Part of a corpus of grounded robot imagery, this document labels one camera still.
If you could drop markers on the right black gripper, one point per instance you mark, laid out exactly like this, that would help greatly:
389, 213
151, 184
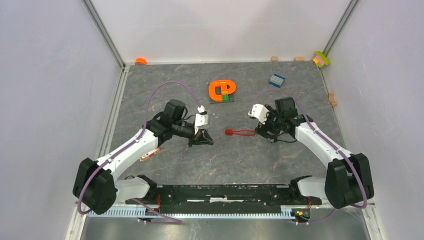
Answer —
263, 129

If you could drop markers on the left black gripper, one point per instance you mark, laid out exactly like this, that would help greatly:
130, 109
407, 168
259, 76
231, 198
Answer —
205, 139

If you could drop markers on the red key with cord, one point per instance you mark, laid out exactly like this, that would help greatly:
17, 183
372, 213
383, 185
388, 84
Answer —
243, 132

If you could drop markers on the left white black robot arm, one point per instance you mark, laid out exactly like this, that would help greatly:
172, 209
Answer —
98, 185

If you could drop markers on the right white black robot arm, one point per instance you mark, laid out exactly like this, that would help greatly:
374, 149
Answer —
348, 180

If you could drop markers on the green toy brick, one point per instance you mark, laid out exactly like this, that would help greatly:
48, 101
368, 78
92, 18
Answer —
225, 98

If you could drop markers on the blue toy brick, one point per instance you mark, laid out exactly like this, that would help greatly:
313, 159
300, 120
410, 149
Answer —
276, 80

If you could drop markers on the red wooden box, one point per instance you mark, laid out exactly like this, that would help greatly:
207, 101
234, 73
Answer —
150, 154

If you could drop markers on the curved wooden block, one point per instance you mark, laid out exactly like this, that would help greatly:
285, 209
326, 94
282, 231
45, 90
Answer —
331, 99

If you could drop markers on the small wooden block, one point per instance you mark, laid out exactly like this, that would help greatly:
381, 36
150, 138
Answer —
299, 59
274, 59

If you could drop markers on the multicolour toy brick stack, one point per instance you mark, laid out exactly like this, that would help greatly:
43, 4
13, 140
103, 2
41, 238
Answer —
320, 60

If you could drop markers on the orange round cap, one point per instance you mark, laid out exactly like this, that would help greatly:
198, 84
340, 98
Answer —
140, 61

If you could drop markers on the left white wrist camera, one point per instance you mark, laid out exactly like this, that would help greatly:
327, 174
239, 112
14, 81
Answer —
201, 118

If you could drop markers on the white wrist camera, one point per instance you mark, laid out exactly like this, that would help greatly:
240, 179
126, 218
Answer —
259, 112
201, 118

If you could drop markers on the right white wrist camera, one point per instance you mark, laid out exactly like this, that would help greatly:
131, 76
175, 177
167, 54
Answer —
259, 112

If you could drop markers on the dark flat base plate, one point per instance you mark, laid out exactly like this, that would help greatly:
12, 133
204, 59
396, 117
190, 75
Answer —
230, 100

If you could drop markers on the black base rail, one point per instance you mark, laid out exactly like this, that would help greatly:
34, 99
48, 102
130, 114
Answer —
223, 198

